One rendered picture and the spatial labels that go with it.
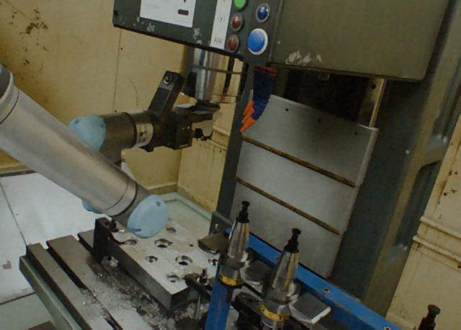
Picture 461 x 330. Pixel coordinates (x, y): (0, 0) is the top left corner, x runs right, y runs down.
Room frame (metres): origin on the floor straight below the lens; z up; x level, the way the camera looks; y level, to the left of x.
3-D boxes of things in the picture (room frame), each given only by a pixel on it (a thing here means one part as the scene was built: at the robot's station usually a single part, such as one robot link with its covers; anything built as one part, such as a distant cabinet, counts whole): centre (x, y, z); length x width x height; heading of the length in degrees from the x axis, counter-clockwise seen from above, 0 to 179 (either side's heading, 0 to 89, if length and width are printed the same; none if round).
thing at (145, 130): (0.78, 0.21, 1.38); 0.08 x 0.05 x 0.08; 54
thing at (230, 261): (0.65, -0.04, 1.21); 0.06 x 0.06 x 0.03
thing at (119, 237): (1.01, 0.31, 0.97); 0.13 x 0.03 x 0.15; 49
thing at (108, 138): (0.72, 0.26, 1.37); 0.11 x 0.08 x 0.09; 144
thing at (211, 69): (0.95, 0.09, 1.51); 0.16 x 0.16 x 0.12
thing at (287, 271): (0.58, -0.12, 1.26); 0.04 x 0.04 x 0.07
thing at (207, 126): (0.91, 0.08, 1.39); 0.09 x 0.03 x 0.06; 131
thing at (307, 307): (0.54, -0.16, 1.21); 0.07 x 0.05 x 0.01; 139
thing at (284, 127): (1.29, -0.20, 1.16); 0.48 x 0.05 x 0.51; 49
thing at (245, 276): (0.61, -0.08, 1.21); 0.07 x 0.05 x 0.01; 139
